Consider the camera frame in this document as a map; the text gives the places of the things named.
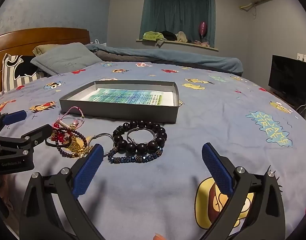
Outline large black bead bracelet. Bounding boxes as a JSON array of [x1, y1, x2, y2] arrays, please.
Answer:
[[112, 121, 167, 153]]

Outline blue duvet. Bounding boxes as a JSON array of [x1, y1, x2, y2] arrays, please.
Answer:
[[84, 43, 243, 74]]

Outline dark television stand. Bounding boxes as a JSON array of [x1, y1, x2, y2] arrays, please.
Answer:
[[268, 90, 306, 115]]

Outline beige cloth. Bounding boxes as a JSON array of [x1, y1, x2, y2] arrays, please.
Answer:
[[175, 31, 188, 43]]

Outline silver wire bangle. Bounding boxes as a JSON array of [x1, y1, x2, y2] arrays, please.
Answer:
[[127, 128, 157, 146], [87, 133, 116, 157]]

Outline grey cardboard box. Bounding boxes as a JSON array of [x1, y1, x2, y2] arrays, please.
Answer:
[[59, 80, 180, 124]]

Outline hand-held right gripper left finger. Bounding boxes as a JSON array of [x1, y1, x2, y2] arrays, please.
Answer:
[[19, 144, 105, 240]]

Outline blue cartoon printed bedsheet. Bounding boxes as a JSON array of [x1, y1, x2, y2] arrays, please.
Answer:
[[0, 60, 306, 240]]

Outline dark purple bead bracelet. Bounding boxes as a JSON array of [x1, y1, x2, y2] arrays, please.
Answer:
[[56, 129, 88, 158]]

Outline striped black white pillow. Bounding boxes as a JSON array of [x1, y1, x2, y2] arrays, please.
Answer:
[[2, 53, 47, 92]]

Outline wooden headboard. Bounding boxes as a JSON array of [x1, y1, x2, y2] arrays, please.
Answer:
[[0, 27, 90, 95]]

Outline teal curtain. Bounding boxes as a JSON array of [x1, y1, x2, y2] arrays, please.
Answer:
[[139, 0, 216, 48]]

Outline black television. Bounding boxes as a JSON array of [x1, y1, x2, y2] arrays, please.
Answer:
[[268, 54, 306, 103]]

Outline dark grey blanket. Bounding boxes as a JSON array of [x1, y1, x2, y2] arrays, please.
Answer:
[[95, 50, 243, 77]]

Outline olive pillow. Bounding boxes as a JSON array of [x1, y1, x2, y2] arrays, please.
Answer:
[[32, 44, 61, 57]]

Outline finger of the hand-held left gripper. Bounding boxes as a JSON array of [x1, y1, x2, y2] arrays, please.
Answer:
[[0, 110, 28, 135], [0, 124, 53, 153]]

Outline green cloth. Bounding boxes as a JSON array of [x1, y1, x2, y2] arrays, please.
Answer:
[[142, 31, 166, 46]]

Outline window sill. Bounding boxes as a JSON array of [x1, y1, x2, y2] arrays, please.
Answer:
[[136, 39, 219, 52]]

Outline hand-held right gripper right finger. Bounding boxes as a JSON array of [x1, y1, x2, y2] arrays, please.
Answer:
[[202, 142, 286, 240]]

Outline blue bead bracelet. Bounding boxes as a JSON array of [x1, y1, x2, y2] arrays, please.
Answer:
[[107, 147, 164, 164]]

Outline red bead bracelet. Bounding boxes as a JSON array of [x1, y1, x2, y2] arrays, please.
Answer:
[[52, 122, 69, 143]]

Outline yellow air conditioner pipe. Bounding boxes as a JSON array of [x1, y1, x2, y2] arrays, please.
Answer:
[[240, 1, 258, 12]]

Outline grey-blue pillow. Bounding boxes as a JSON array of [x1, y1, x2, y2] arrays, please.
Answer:
[[30, 42, 102, 75]]

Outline pink cord bracelet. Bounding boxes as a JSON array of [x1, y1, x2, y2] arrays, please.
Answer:
[[59, 106, 85, 130]]

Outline black cloth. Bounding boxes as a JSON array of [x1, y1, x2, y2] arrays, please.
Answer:
[[161, 30, 180, 42]]

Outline gold chain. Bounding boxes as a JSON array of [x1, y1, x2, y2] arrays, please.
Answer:
[[51, 135, 91, 158]]

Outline pink balloon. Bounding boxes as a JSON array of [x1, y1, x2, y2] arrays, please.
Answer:
[[198, 22, 208, 43]]

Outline green printed paper sheet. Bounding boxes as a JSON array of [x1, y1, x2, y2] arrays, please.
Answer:
[[79, 88, 174, 107]]

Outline black cord bracelet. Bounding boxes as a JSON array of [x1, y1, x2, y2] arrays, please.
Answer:
[[44, 137, 71, 148]]

